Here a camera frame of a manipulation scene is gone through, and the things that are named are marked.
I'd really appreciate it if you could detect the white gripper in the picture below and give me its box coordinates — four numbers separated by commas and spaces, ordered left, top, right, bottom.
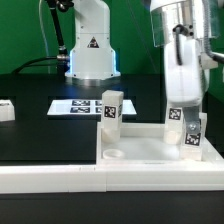
164, 36, 204, 134

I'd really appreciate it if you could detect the white marker sheet with tags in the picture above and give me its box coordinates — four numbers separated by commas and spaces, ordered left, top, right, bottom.
47, 99, 136, 116

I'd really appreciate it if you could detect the grey cable behind pole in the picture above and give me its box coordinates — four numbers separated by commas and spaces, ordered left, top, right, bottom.
38, 0, 51, 75

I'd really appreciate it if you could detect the black cable on table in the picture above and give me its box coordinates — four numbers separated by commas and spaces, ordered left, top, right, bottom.
11, 57, 68, 75

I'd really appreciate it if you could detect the white L-shaped obstacle fence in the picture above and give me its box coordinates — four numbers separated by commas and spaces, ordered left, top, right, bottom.
0, 151, 224, 194

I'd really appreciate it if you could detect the white square tabletop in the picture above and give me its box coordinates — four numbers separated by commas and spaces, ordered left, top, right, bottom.
96, 123, 216, 164

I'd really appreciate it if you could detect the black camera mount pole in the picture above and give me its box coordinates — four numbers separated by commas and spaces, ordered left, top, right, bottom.
45, 0, 74, 56

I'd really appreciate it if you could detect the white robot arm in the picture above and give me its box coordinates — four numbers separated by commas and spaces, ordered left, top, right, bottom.
65, 0, 224, 134

